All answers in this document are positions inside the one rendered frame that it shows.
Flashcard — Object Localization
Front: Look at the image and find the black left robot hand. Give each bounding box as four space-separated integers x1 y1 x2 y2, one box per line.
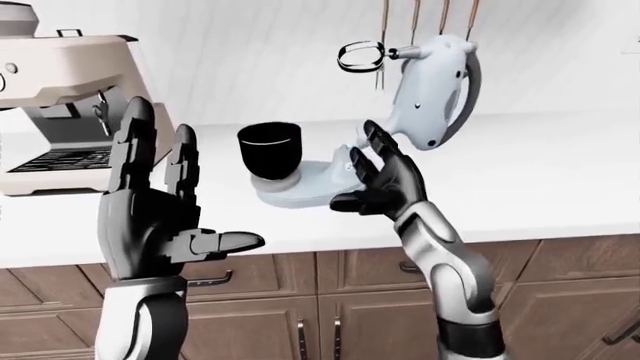
96 96 267 283

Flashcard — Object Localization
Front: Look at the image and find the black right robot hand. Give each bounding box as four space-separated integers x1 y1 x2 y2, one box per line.
329 119 430 223

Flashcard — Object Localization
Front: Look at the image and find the pale blue mixer tilt head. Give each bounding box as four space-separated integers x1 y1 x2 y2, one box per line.
386 33 484 153

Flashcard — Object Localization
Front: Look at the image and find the pale blue mixer base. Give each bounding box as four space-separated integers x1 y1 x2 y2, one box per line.
251 141 382 210

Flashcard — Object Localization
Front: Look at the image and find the brown wooden base cabinet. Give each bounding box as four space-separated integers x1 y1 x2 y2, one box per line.
0 238 640 360

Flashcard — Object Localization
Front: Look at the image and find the black mixing bowl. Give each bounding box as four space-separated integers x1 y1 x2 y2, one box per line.
237 121 305 182

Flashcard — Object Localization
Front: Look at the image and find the cream espresso machine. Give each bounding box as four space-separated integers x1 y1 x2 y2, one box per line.
0 0 178 198

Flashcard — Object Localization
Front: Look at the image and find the wire whisk attachment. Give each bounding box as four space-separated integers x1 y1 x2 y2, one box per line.
336 40 402 74

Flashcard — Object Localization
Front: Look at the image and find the metal cabinet door handle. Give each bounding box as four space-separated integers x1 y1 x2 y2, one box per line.
332 315 343 360
297 317 308 360

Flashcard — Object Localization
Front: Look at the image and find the copper handled hanging utensil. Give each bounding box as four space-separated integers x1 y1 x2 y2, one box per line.
464 0 481 42
409 0 422 48
373 0 392 92
438 0 451 39

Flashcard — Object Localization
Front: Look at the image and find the dark cabinet door handle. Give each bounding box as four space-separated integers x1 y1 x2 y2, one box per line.
601 317 640 347

